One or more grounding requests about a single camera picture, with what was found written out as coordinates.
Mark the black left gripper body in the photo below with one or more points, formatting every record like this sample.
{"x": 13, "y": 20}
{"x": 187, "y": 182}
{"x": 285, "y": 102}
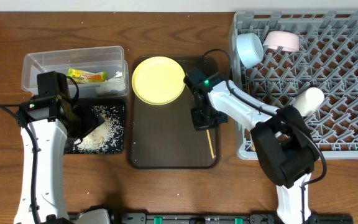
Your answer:
{"x": 89, "y": 121}

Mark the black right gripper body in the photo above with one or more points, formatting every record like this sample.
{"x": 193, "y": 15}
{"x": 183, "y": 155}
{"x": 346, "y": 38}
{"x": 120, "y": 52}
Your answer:
{"x": 206, "y": 118}

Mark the pile of rice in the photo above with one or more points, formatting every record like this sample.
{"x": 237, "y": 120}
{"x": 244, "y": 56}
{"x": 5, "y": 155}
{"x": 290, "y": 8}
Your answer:
{"x": 104, "y": 133}

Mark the green orange snack wrapper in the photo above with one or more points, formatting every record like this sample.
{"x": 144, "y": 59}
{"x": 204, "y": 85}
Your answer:
{"x": 81, "y": 76}

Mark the light blue bowl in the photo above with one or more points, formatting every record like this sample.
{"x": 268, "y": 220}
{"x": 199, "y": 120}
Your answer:
{"x": 249, "y": 49}

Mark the white cup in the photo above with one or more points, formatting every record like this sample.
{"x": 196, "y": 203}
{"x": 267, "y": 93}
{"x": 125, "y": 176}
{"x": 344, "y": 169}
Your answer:
{"x": 309, "y": 101}

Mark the white pink bowl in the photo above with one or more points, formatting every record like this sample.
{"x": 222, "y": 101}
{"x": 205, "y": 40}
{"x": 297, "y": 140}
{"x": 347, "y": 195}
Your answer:
{"x": 289, "y": 42}

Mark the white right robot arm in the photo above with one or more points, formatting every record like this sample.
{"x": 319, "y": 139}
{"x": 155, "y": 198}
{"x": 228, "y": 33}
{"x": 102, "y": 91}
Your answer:
{"x": 282, "y": 141}

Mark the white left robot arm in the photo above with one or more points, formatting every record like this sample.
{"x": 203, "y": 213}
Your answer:
{"x": 50, "y": 126}

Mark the grey dishwasher rack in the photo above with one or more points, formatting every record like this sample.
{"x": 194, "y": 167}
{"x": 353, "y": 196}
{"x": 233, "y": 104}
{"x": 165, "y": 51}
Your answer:
{"x": 327, "y": 59}

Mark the black plastic tray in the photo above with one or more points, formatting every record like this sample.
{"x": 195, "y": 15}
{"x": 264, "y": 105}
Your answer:
{"x": 117, "y": 105}

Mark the brown serving tray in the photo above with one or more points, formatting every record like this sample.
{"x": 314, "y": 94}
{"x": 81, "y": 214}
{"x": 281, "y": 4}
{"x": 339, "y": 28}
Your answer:
{"x": 163, "y": 137}

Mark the clear plastic bin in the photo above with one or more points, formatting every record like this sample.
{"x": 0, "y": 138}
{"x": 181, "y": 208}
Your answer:
{"x": 97, "y": 59}

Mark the yellow plate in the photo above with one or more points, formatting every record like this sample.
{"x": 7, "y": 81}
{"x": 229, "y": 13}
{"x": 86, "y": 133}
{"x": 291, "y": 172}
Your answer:
{"x": 158, "y": 80}

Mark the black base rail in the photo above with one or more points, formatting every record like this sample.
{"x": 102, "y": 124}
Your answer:
{"x": 142, "y": 218}

